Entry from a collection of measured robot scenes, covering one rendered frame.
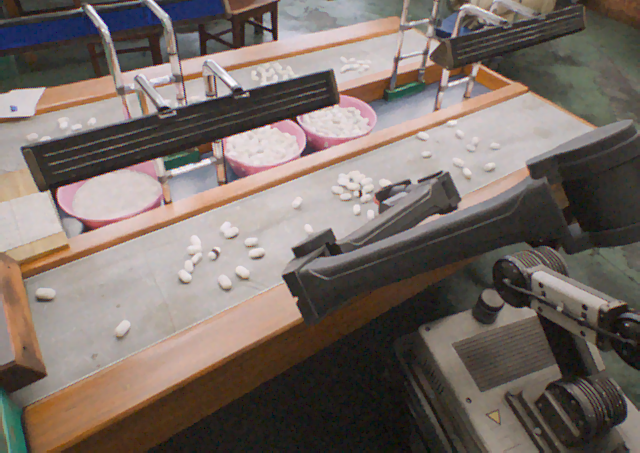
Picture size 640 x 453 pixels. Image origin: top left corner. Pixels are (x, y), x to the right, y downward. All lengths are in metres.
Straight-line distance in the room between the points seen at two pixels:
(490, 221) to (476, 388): 0.85
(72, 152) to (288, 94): 0.42
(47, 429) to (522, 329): 1.16
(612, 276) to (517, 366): 1.21
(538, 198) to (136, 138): 0.68
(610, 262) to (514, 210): 2.08
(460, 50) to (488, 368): 0.84
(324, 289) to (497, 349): 0.88
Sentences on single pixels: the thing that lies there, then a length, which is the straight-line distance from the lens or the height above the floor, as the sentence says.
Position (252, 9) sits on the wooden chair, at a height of 0.45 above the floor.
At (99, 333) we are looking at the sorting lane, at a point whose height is 0.74.
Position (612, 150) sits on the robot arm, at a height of 1.35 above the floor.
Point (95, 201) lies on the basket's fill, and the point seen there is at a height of 0.73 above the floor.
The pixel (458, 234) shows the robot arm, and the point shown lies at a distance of 0.50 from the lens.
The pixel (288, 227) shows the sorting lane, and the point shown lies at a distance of 1.17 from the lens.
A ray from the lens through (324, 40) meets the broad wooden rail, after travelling 2.09.
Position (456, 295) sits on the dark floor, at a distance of 2.07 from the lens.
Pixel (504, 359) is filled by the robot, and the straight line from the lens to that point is 1.37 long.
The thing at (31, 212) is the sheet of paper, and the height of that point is 0.78.
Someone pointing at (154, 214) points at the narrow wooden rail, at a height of 0.76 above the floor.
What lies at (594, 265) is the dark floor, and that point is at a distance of 2.50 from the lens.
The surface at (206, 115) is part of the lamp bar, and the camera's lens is 0.93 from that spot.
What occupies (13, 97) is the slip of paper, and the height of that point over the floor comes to 0.77.
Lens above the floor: 1.57
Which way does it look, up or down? 44 degrees down
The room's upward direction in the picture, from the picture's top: 5 degrees clockwise
